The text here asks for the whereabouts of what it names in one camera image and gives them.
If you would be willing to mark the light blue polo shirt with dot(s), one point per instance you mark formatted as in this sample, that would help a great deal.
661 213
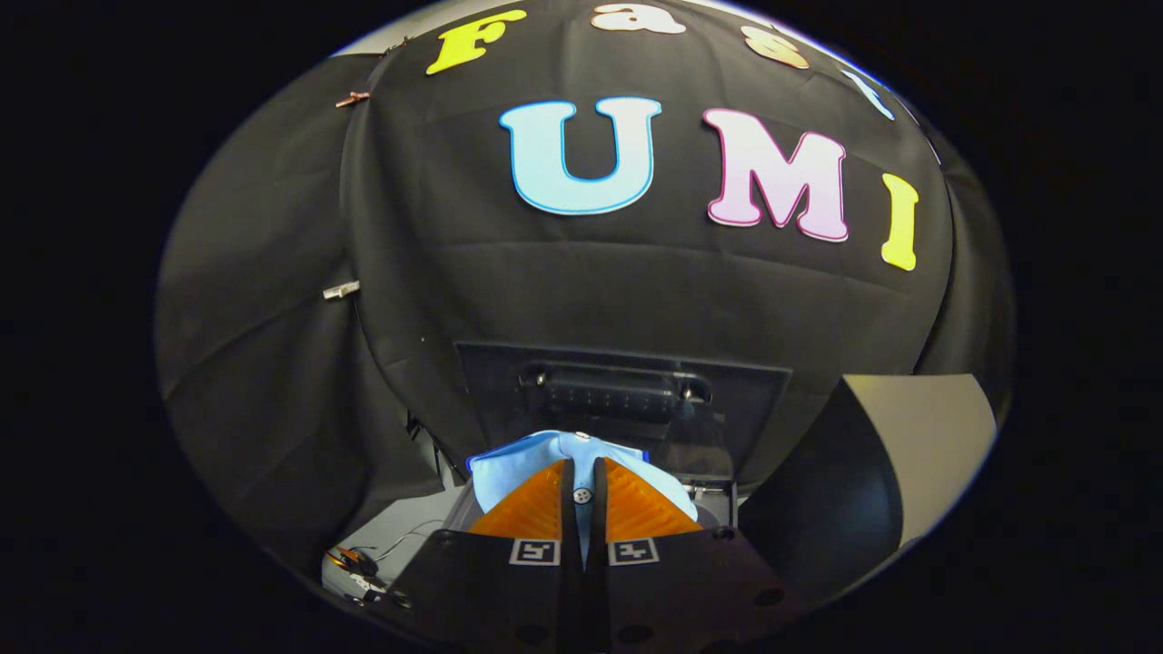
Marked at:
518 468

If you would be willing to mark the silver metal clip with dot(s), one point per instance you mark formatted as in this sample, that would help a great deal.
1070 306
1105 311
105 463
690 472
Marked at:
341 290

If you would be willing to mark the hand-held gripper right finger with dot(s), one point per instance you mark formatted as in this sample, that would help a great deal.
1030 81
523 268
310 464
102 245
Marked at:
690 599

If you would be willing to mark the copper clip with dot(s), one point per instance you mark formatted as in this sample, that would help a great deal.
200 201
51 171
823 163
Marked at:
352 98

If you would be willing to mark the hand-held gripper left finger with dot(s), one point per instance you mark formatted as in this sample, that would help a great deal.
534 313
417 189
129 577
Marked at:
491 599

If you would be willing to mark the black backdrop cloth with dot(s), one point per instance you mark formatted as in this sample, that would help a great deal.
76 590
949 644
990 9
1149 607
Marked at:
618 291

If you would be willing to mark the beige cabinet with grey top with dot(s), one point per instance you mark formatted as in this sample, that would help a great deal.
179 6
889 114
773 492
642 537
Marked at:
927 436

